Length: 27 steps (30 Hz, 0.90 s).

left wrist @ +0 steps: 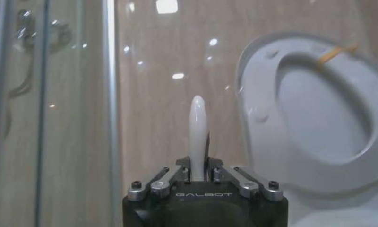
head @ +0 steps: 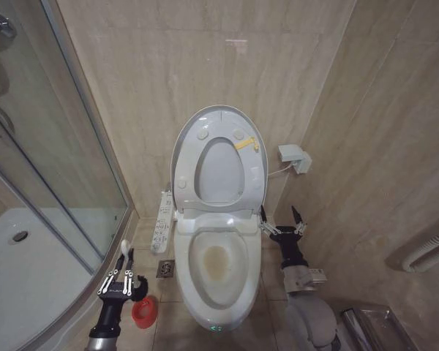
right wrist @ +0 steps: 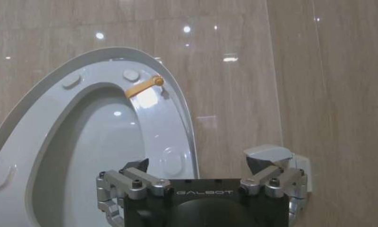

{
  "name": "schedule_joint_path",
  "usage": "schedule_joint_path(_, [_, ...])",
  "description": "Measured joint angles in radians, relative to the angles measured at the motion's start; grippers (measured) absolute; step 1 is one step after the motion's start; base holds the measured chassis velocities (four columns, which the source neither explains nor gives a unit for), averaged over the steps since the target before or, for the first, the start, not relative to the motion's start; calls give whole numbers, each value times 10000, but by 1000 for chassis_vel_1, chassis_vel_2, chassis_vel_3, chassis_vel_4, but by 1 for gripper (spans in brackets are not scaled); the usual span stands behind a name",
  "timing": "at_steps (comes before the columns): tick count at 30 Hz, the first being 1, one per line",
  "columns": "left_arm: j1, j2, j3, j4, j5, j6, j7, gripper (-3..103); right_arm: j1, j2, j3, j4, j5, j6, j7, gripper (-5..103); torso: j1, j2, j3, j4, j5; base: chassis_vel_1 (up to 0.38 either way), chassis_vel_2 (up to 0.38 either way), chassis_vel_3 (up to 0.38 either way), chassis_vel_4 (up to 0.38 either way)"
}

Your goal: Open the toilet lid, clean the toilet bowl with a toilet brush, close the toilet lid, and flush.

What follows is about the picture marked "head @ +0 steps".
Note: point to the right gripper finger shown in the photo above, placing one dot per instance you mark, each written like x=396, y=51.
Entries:
x=267, y=225
x=298, y=223

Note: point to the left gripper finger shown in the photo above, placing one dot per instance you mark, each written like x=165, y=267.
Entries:
x=128, y=272
x=109, y=279

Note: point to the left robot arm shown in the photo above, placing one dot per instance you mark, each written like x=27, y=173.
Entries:
x=101, y=343

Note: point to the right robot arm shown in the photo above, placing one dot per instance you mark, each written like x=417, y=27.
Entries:
x=309, y=314

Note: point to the red toilet brush holder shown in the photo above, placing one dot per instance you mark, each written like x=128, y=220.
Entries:
x=143, y=315

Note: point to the white smart toilet bowl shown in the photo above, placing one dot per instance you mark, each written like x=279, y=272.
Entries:
x=238, y=256

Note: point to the white toilet control panel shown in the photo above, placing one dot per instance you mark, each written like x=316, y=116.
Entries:
x=162, y=226

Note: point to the white toilet lid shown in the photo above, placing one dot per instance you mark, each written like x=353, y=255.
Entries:
x=217, y=168

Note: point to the white toilet seat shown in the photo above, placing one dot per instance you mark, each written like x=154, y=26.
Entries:
x=190, y=161

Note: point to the metal floor drain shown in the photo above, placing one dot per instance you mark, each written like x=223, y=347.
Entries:
x=166, y=269

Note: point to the white shower tray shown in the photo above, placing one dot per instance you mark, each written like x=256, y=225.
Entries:
x=25, y=292

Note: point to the round shower drain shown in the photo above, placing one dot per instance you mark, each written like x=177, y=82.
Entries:
x=19, y=236

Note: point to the stainless steel bin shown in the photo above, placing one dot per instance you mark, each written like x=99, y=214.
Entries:
x=378, y=327

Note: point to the chrome shower faucet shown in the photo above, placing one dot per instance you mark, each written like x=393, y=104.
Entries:
x=0, y=26

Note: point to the grey wall socket box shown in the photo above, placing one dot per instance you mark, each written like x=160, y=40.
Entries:
x=292, y=157

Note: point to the glass shower enclosure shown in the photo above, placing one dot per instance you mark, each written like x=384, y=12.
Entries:
x=58, y=146

